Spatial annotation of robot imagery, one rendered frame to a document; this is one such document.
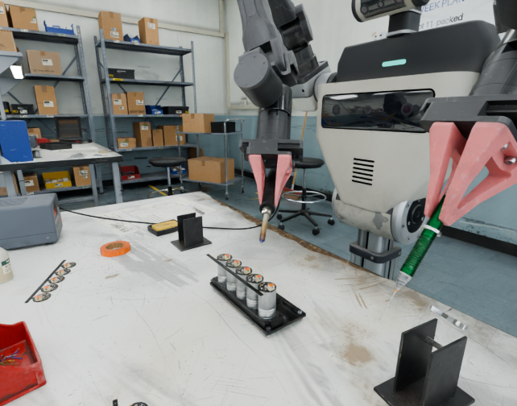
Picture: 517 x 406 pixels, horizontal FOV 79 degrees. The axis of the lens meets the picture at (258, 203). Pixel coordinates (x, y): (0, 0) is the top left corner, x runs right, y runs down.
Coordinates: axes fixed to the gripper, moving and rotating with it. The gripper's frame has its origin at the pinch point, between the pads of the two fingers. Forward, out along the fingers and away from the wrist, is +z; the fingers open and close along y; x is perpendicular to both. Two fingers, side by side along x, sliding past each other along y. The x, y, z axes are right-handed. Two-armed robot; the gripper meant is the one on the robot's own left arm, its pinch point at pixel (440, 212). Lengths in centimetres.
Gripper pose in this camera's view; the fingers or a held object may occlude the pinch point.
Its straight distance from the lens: 30.2
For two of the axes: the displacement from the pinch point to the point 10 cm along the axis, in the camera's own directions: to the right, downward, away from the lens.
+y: 4.4, 2.5, -8.6
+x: 7.3, 4.6, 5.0
